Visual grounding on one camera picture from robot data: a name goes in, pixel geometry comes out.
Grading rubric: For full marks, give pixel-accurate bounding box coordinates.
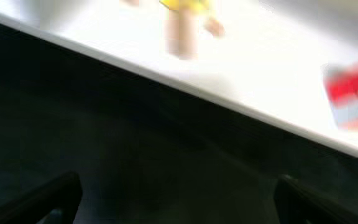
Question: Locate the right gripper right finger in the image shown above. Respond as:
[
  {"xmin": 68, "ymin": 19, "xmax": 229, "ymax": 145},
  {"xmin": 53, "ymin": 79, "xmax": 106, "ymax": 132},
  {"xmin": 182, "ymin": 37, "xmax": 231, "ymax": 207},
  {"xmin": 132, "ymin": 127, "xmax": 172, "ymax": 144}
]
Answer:
[{"xmin": 273, "ymin": 175, "xmax": 358, "ymax": 224}]

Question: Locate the white shelf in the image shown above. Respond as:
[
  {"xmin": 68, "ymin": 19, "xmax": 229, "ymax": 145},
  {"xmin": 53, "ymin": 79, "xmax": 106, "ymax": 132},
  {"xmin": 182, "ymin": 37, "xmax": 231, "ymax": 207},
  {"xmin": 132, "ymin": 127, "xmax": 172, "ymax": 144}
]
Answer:
[{"xmin": 0, "ymin": 0, "xmax": 358, "ymax": 166}]

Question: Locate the many-coloured puzzle cube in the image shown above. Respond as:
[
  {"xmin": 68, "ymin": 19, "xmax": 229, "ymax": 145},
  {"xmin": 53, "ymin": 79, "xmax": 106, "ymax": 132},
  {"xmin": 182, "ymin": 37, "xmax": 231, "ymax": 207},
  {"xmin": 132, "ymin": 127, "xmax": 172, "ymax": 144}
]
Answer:
[{"xmin": 323, "ymin": 56, "xmax": 358, "ymax": 132}]

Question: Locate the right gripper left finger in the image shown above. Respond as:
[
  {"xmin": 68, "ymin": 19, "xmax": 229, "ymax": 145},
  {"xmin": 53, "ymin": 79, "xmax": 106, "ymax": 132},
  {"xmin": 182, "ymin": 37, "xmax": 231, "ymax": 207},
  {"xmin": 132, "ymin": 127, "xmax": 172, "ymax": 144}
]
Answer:
[{"xmin": 0, "ymin": 170, "xmax": 84, "ymax": 224}]

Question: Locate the yellow rattle drum toy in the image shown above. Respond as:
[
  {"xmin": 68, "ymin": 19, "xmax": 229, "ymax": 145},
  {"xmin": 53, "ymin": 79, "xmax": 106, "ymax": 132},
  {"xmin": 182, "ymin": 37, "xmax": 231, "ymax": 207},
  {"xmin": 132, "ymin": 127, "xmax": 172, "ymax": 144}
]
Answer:
[{"xmin": 119, "ymin": 0, "xmax": 227, "ymax": 60}]

